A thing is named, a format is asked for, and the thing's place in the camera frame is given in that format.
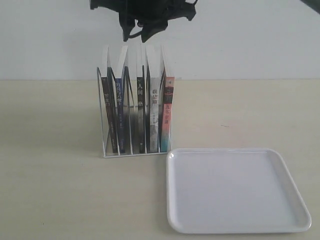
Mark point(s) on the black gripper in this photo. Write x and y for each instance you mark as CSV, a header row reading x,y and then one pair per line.
x,y
153,15

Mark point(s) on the blue moon cover book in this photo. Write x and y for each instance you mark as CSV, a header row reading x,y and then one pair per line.
x,y
119,78

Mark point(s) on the grey spine book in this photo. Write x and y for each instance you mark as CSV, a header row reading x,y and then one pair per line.
x,y
154,96

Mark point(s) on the black spine book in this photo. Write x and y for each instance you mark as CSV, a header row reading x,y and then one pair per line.
x,y
140,82

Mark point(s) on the red teal spine book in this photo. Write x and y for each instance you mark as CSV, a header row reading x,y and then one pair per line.
x,y
167,101

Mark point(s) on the dark maroon spine book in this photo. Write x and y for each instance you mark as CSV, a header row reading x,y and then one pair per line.
x,y
108,97

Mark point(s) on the white square tray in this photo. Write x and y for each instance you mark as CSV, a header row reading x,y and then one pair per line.
x,y
232,191

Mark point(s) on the white wire book rack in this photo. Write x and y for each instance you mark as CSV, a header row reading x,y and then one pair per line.
x,y
131,129

